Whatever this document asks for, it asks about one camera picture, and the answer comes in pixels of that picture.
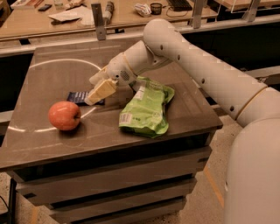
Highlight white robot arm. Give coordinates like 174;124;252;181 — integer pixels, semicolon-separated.
87;19;280;224

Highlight white paper sheets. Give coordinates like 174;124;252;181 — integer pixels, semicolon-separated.
49;6;94;25

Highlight black keyboard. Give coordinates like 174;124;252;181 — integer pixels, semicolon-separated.
166;0;193;11

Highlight grey metal post middle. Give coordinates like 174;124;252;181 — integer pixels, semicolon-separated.
192;0;207;29

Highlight grey metal post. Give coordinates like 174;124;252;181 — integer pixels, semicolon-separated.
241;0;261;23
91;3;106;40
192;0;207;29

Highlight red apple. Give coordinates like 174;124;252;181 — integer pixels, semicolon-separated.
48;101;81;131

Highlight black round container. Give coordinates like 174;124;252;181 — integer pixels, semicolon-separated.
150;3;162;15

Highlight dark blue snack bar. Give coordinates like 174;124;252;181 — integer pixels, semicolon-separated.
66;91;93;106

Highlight grey drawer cabinet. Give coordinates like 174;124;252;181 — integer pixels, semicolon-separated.
5;132;217;224

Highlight wooden background desk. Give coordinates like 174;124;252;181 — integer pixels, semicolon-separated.
0;0;218;42

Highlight grey metal post right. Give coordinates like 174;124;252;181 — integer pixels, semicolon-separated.
241;0;261;23

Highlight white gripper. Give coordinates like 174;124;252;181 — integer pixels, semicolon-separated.
85;52;137;105

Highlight white crumpled packet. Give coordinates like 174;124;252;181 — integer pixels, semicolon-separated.
134;3;151;18

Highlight green snack bag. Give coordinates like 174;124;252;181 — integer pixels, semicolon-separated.
119;76;175;138

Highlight black phone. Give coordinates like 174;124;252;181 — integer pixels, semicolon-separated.
38;4;52;11

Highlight grey metal post left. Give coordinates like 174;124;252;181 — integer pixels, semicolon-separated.
91;3;106;40

